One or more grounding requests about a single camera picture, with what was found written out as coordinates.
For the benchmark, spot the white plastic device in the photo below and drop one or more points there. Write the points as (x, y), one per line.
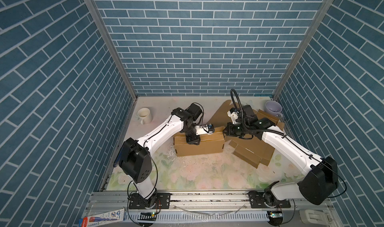
(315, 217)

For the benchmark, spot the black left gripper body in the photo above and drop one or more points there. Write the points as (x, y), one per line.
(192, 136)

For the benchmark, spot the white ceramic mug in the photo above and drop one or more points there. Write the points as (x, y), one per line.
(145, 116)

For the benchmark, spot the brown cardboard box top sheet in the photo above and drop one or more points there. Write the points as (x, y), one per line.
(209, 144)

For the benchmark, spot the aluminium right corner post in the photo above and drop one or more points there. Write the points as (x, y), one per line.
(319, 16)

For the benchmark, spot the aluminium corner post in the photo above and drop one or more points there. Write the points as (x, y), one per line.
(91, 5)
(319, 16)

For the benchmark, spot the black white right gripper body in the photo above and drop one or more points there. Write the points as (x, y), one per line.
(236, 129)

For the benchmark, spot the aluminium left corner post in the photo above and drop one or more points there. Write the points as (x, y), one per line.
(91, 5)

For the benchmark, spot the white red blue carton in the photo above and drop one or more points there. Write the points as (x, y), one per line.
(103, 218)

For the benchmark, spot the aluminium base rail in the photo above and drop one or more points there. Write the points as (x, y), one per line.
(196, 201)

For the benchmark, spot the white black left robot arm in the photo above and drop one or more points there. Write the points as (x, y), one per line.
(136, 155)

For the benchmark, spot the brown cardboard box sheet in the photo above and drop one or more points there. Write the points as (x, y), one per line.
(250, 149)
(209, 144)

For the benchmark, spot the white slotted cable duct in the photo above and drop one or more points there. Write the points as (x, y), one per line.
(182, 217)

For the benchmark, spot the lavender ceramic mug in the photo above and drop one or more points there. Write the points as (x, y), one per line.
(274, 108)

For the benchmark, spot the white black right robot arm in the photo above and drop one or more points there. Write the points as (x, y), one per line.
(320, 174)

